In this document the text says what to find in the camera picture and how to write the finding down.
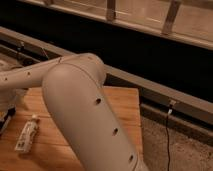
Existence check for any white plastic bottle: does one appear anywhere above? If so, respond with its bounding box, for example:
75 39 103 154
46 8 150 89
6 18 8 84
14 115 39 154

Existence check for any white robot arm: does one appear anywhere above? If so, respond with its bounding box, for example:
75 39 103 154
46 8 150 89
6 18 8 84
0 53 149 171

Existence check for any black object at left edge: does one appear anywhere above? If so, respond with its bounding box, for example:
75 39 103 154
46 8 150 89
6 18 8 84
0 108 16 135

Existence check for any black cable on right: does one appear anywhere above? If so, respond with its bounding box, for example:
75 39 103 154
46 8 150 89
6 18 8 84
165 105 174 171

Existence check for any grey baseboard rail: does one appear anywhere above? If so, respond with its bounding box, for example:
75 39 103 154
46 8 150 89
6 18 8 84
0 26 213 146

